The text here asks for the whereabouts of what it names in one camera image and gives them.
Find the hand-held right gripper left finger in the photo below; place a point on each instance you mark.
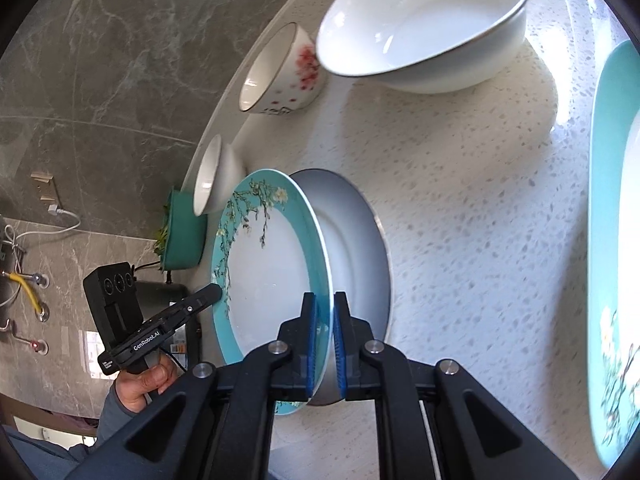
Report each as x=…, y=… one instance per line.
x=310, y=345

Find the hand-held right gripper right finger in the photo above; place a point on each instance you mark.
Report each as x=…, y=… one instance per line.
x=342, y=350

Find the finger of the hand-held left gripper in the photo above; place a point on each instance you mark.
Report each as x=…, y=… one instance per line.
x=197, y=301

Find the teal floral plate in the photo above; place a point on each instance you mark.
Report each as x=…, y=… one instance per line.
x=607, y=210
x=270, y=280

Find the small white bowl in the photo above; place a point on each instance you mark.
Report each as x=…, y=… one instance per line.
x=220, y=175

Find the white bowl red rim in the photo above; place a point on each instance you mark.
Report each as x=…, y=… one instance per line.
x=295, y=75

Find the person's left forearm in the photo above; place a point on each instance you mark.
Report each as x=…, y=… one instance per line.
x=112, y=427

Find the person's left hand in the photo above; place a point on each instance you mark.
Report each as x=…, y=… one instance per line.
x=137, y=390

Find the teal colander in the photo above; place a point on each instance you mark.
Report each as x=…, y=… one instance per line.
x=184, y=235

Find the leafy greens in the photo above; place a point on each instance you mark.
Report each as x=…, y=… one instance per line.
x=161, y=242

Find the chrome wall valve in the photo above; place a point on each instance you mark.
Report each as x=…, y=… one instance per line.
x=39, y=346
x=40, y=280
x=43, y=313

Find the beige wall socket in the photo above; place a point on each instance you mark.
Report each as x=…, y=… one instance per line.
x=47, y=192

